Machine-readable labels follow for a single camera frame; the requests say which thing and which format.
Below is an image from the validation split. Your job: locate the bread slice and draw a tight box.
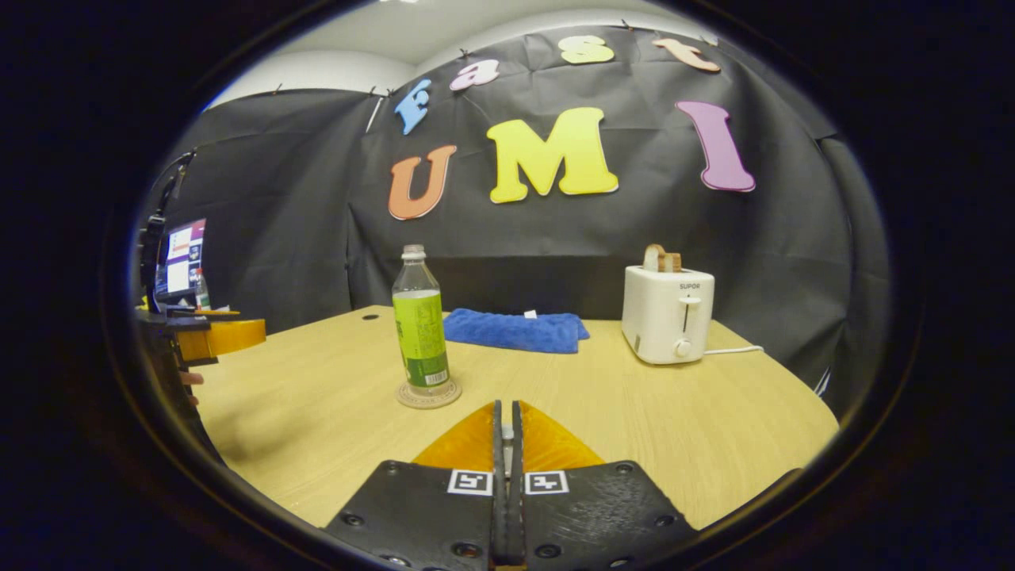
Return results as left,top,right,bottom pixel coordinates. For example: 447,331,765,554
642,243,684,274

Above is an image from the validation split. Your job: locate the white toaster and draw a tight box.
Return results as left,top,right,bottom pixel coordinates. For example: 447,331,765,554
620,265,716,366

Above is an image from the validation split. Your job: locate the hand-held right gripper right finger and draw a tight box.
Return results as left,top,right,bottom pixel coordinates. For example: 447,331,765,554
511,400,700,569

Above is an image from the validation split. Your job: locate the round wooden coaster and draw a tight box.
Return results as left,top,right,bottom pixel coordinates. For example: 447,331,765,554
395,378,463,411

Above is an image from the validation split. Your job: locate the green label water bottle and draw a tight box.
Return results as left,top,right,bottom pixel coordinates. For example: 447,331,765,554
391,243,452,396

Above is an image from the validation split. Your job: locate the blue towel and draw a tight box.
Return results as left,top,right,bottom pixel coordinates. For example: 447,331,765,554
442,308,591,355

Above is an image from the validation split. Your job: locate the computer monitor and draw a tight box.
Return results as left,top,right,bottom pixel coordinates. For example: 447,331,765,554
155,217,208,300

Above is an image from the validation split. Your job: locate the black backdrop cloth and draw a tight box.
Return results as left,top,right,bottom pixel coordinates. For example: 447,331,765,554
159,24,894,397

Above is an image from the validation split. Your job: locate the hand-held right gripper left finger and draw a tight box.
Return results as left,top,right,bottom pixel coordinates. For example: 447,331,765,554
324,400,510,569

